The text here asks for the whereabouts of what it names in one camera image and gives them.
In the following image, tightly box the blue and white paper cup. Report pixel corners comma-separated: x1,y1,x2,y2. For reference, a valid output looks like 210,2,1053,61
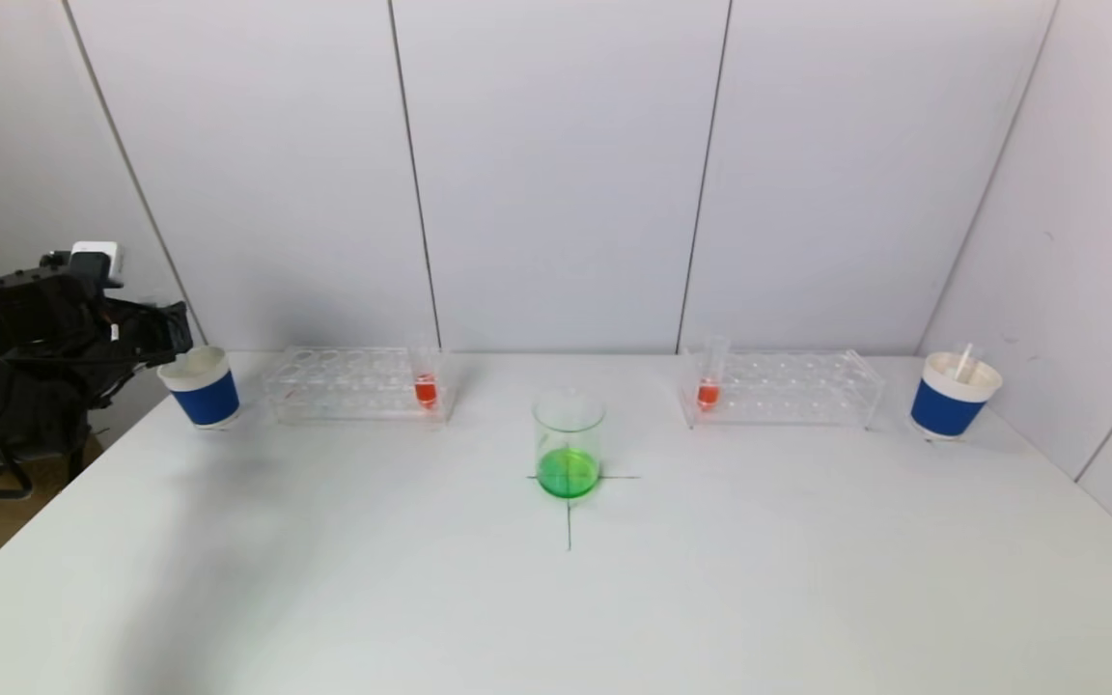
157,346,241,431
909,351,1003,440

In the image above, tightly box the test tube with red liquid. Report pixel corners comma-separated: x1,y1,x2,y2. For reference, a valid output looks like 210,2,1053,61
696,335,731,412
411,338,439,410

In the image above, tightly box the clear glass beaker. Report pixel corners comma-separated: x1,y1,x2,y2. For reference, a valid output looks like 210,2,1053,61
532,388,606,500

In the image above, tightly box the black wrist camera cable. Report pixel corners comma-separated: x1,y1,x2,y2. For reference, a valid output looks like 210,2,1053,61
0,290,171,406

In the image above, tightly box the clear acrylic test tube rack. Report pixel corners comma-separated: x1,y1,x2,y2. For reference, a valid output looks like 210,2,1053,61
677,349,885,429
262,347,456,424

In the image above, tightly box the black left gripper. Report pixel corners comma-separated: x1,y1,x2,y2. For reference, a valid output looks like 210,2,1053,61
102,300,194,371

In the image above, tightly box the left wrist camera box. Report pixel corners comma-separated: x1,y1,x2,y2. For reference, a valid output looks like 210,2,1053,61
70,241,125,290

